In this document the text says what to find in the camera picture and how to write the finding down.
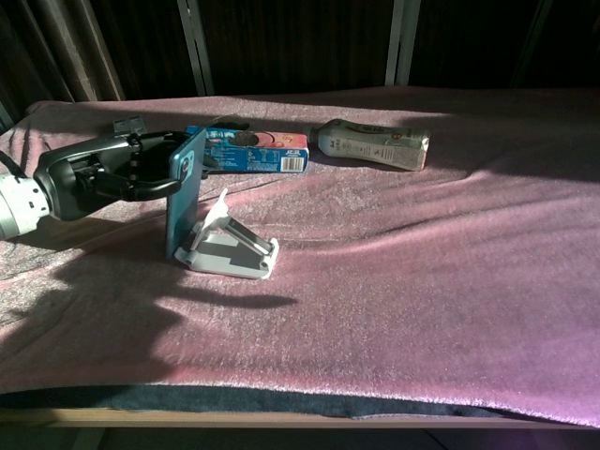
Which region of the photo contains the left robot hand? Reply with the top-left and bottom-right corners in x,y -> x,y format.
33,130 -> 191,222

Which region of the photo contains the teal smartphone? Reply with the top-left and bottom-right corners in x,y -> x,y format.
165,128 -> 208,263

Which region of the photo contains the white folding phone stand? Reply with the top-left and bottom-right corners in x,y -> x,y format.
172,187 -> 280,280

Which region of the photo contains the brown curtain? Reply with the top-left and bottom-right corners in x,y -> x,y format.
0,0 -> 126,123

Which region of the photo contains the blue cookie box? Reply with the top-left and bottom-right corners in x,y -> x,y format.
184,125 -> 310,174

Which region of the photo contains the dark blue underlay cloth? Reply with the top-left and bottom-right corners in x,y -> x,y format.
0,383 -> 531,421

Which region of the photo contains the white labelled drink bottle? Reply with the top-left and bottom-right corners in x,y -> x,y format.
304,118 -> 431,172

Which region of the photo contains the pink towel table cover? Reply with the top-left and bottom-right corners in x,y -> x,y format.
0,86 -> 600,428

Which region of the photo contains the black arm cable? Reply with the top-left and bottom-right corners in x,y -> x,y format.
0,149 -> 27,182

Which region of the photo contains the grey metal frame post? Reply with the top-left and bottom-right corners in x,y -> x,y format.
384,0 -> 419,88
176,0 -> 216,98

